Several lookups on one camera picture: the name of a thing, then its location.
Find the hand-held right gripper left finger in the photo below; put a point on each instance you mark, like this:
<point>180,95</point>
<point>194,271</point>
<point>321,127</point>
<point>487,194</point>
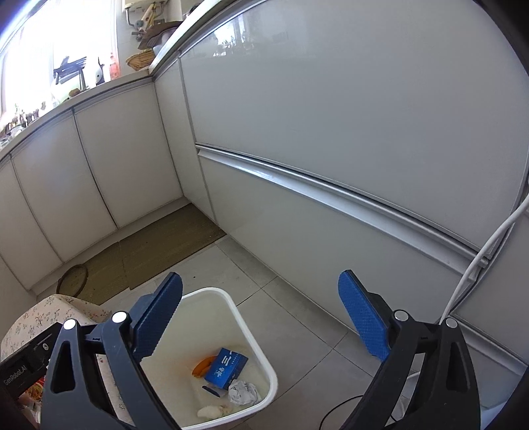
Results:
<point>159,318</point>

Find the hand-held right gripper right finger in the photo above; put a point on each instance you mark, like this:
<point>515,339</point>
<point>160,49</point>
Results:
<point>363,318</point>

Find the red snack packet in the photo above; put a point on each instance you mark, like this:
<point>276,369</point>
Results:
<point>35,390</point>

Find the white plastic trash bin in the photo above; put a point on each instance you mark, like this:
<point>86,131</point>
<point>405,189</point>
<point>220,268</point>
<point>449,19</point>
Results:
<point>206,322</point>

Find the floral tablecloth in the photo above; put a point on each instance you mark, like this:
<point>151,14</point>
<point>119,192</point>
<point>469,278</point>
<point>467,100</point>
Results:
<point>41,314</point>

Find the orange peel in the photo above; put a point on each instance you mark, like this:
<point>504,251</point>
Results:
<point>202,367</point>

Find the woven brown floor mat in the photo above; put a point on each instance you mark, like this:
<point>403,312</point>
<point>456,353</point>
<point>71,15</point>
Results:
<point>165,248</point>

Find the blue cardboard box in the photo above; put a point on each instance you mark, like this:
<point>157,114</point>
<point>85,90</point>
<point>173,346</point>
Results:
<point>225,368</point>

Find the large white drawer front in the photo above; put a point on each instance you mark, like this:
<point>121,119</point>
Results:
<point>310,248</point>
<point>351,103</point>

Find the small blue plastic scrap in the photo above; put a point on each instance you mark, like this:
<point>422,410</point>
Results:
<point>210,390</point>

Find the round dark rimmed tray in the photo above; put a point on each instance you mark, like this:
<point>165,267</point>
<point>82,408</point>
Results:
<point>72,281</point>

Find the white food scrap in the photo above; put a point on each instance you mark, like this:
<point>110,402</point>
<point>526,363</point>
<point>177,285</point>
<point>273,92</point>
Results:
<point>206,411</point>

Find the crumpled white paper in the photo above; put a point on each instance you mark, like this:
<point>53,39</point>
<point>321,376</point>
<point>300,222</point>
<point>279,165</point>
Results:
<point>241,392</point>

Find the narrow white cabinet door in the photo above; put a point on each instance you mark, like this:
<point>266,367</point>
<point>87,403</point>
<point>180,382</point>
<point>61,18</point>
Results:
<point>177,136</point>

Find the white kitchen countertop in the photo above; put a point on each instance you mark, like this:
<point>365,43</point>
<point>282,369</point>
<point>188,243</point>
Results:
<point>82,98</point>

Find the white bottle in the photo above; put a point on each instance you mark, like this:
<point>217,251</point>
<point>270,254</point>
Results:
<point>99,74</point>

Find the red bottle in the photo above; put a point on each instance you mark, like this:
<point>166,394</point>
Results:
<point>114,68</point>

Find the woven basket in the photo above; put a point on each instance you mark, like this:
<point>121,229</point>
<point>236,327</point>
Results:
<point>140,60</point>

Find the dark wooden board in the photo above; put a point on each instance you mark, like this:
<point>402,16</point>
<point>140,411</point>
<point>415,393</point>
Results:
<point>159,35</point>

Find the white water heater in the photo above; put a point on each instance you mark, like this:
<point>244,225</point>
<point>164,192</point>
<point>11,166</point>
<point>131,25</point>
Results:
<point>140,5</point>

